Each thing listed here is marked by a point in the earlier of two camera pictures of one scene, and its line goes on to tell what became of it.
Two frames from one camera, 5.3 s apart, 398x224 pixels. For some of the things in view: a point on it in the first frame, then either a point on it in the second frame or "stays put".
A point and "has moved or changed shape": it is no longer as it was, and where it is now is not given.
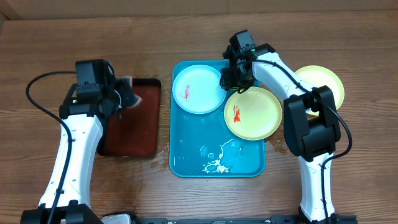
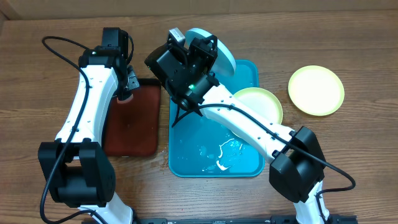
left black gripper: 117,109 -> 124,92
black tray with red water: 134,131 stays put
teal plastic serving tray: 203,145 stays put
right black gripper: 234,81 -> 203,50
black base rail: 277,219 stays put
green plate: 318,76 stays put
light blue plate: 196,89 has moved or changed shape
